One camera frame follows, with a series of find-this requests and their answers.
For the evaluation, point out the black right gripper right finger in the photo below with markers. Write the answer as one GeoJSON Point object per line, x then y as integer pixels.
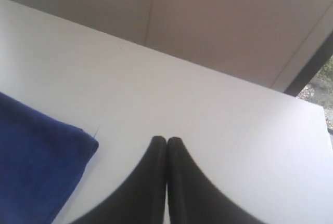
{"type": "Point", "coordinates": [192, 198]}

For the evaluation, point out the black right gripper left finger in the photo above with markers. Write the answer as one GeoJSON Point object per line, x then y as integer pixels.
{"type": "Point", "coordinates": [141, 196]}

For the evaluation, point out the blue towel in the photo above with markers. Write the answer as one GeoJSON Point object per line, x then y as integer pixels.
{"type": "Point", "coordinates": [42, 162]}

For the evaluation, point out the dark window frame pillar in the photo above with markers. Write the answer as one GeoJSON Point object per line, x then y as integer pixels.
{"type": "Point", "coordinates": [321, 56]}

